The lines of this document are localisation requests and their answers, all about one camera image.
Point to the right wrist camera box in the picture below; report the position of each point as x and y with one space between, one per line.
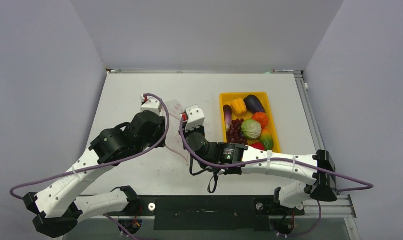
195 118

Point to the slim purple white eggplant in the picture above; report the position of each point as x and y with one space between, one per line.
227 110

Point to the clear zip top bag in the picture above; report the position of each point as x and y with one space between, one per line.
173 138

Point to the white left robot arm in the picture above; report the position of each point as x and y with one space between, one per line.
60 207

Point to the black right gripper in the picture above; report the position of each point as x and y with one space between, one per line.
200 129

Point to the aluminium frame rail right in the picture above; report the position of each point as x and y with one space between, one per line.
343 207

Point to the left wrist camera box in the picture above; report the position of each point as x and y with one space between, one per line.
151 104

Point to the yellow bell pepper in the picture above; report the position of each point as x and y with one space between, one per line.
238 107

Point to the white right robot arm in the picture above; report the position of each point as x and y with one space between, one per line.
311 174

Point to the red tomato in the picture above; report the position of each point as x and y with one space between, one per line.
258 146

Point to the aluminium frame rail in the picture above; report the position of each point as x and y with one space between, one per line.
343 207
146 71

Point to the dark purple eggplant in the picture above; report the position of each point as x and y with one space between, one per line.
253 104

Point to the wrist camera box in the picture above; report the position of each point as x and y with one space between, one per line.
195 118
151 104

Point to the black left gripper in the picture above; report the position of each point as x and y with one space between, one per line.
160 134

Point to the green orange mango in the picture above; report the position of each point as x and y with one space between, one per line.
266 138

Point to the aluminium frame rail back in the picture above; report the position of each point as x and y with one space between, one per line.
146 71

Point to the red grape bunch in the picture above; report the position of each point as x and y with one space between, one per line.
234 134

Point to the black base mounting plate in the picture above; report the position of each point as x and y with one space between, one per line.
212 212

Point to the green cabbage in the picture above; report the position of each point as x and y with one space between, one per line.
251 129

